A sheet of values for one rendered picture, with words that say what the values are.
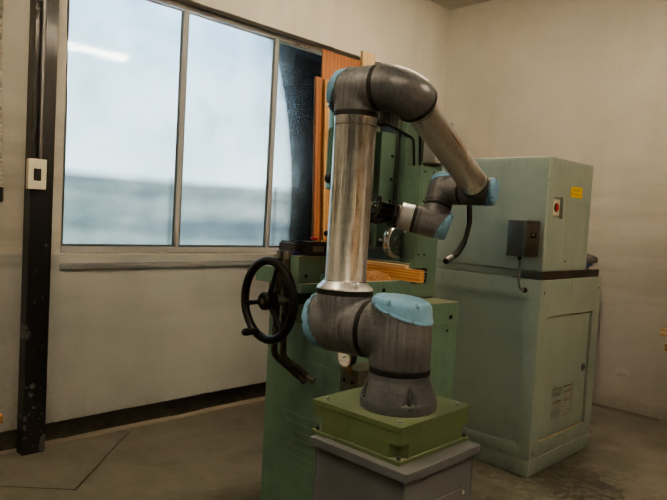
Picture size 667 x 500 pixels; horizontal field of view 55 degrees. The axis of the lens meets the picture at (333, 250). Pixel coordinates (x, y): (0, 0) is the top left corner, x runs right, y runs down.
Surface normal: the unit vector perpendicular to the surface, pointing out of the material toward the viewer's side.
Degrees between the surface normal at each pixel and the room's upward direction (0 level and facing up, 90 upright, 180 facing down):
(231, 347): 90
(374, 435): 90
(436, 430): 90
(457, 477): 90
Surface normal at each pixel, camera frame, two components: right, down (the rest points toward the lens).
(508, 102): -0.70, 0.00
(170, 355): 0.71, 0.07
